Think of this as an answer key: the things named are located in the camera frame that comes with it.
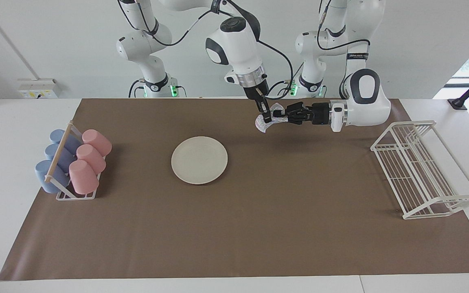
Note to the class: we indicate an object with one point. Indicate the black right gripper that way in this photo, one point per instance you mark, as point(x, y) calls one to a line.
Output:
point(257, 89)

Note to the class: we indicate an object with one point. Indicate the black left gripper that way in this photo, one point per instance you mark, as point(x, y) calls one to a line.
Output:
point(320, 113)

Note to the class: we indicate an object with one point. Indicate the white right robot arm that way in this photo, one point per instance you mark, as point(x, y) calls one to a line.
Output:
point(234, 44)

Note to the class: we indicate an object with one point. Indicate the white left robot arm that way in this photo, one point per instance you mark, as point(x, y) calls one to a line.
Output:
point(364, 110)

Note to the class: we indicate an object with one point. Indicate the round cream plate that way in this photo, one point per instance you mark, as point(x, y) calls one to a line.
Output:
point(199, 160)

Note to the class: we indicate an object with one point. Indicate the brown table mat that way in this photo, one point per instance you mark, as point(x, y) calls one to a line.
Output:
point(259, 228)

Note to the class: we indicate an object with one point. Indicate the pink plastic cup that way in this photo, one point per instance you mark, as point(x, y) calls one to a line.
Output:
point(98, 141)
point(92, 158)
point(83, 177)

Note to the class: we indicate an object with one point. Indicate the blue plastic cup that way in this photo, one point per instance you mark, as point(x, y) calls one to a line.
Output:
point(43, 175)
point(53, 151)
point(57, 136)

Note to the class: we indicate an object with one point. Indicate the small white cup rack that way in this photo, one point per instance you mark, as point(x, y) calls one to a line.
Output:
point(59, 152)

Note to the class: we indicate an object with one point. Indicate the white wall outlet box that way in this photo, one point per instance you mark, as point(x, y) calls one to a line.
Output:
point(37, 89)

